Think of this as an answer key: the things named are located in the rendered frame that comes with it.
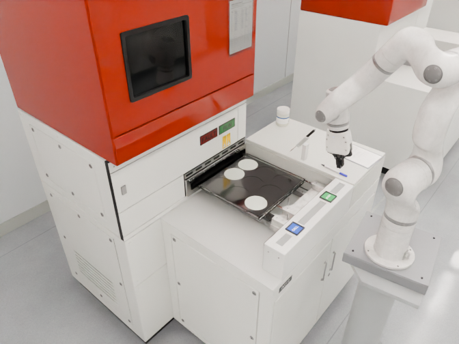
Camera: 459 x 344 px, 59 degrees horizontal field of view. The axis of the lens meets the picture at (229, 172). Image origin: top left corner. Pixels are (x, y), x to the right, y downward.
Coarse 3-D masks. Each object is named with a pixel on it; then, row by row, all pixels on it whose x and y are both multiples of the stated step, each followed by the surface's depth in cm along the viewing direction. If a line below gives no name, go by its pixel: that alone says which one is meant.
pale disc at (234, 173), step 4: (232, 168) 203; (236, 168) 203; (228, 172) 200; (232, 172) 200; (236, 172) 200; (240, 172) 200; (244, 172) 200; (228, 176) 197; (232, 176) 197; (236, 176) 197; (240, 176) 197
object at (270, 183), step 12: (228, 168) 203; (264, 168) 203; (216, 180) 194; (228, 180) 194; (240, 180) 194; (252, 180) 194; (264, 180) 194; (276, 180) 194; (288, 180) 194; (300, 180) 194; (216, 192) 186; (228, 192) 187; (240, 192) 187; (252, 192) 186; (264, 192) 187; (276, 192) 187; (240, 204) 180
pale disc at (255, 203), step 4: (252, 196) 184; (256, 196) 184; (248, 200) 182; (252, 200) 182; (256, 200) 182; (260, 200) 182; (264, 200) 182; (248, 204) 180; (252, 204) 180; (256, 204) 180; (260, 204) 180; (264, 204) 180; (252, 208) 177; (256, 208) 177; (260, 208) 177
